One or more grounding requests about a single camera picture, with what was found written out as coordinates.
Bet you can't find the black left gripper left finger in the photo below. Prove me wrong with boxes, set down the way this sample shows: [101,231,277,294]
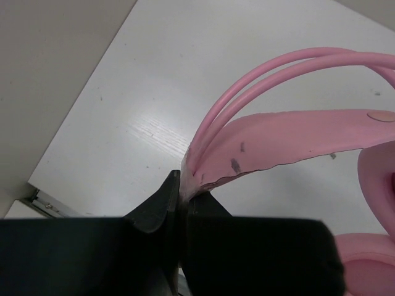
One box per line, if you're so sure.
[1,170,180,295]

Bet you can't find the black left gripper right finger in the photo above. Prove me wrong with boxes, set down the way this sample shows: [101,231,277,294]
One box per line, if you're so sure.
[181,193,344,295]

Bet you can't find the pink headphones with cable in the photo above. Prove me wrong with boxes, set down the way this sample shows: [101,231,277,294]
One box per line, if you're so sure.
[180,47,394,295]

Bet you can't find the aluminium side rail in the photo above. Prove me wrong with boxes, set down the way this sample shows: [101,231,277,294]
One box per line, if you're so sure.
[20,189,94,218]

